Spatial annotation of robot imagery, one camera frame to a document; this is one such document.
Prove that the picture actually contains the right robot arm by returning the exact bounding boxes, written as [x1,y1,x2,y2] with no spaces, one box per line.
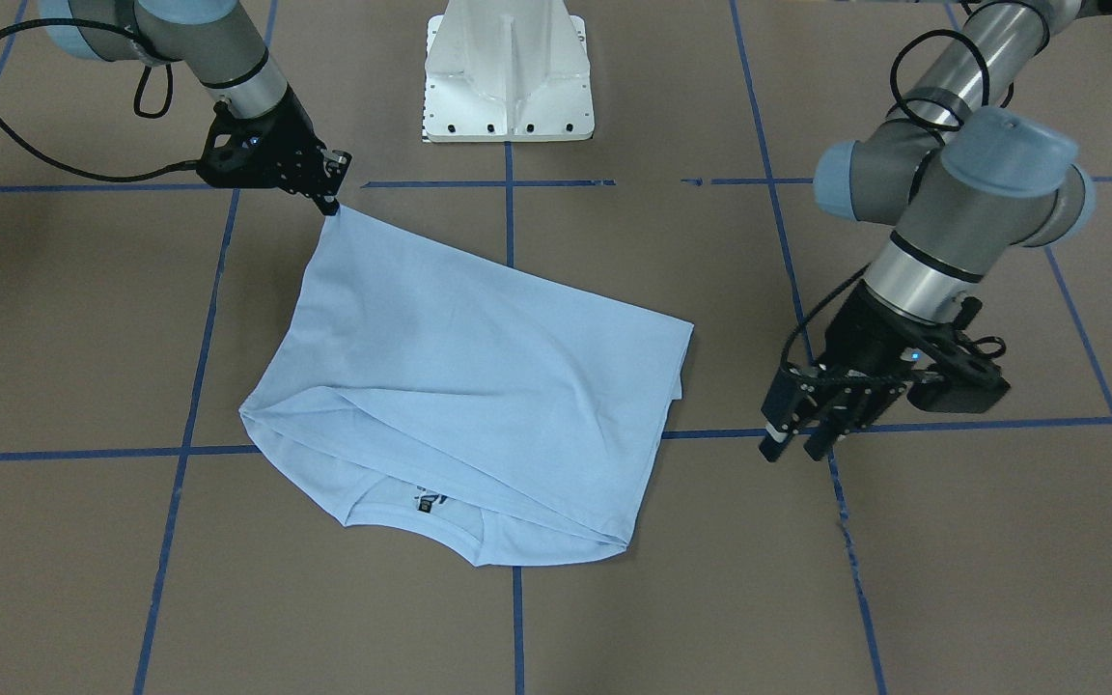
[37,1,351,216]

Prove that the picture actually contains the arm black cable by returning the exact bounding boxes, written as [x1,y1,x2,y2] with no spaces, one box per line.
[780,27,1015,387]
[0,17,205,183]

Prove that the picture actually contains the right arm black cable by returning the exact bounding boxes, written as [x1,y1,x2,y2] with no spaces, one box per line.
[0,17,205,183]

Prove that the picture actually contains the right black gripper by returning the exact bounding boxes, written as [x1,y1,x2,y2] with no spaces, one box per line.
[195,87,351,216]

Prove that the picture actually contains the light blue t-shirt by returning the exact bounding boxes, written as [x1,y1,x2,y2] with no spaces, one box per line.
[239,208,693,567]

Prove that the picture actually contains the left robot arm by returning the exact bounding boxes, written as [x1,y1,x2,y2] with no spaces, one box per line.
[759,1,1096,461]

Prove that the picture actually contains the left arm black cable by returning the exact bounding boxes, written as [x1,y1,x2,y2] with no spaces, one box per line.
[780,27,1015,387]

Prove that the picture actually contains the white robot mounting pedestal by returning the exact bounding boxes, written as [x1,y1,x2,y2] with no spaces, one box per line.
[421,1,596,143]

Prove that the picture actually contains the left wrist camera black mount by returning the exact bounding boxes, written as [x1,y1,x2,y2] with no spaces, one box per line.
[907,331,1011,414]

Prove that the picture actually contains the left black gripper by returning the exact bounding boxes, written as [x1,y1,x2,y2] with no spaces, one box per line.
[759,280,981,461]

